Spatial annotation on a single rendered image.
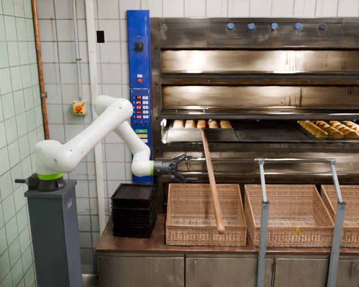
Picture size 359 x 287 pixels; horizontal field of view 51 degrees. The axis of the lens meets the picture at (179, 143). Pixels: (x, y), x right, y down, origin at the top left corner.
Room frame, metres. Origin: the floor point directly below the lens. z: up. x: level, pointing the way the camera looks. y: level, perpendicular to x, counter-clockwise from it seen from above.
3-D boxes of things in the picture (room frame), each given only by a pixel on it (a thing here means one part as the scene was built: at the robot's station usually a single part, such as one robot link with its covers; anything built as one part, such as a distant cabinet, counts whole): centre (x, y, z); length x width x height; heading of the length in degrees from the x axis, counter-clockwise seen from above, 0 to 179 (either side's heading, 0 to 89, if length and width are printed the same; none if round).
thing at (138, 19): (3.74, 0.27, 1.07); 1.93 x 0.16 x 2.15; 179
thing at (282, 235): (2.52, -0.78, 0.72); 0.56 x 0.49 x 0.28; 90
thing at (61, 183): (1.86, 0.73, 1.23); 0.26 x 0.15 x 0.06; 85
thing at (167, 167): (2.19, 0.06, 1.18); 0.09 x 0.07 x 0.08; 89
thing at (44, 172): (1.84, 0.67, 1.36); 0.16 x 0.13 x 0.19; 46
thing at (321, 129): (3.21, -1.35, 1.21); 0.61 x 0.48 x 0.06; 179
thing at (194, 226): (2.53, -0.19, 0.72); 0.56 x 0.49 x 0.28; 89
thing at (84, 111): (2.78, 0.74, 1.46); 0.10 x 0.07 x 0.10; 89
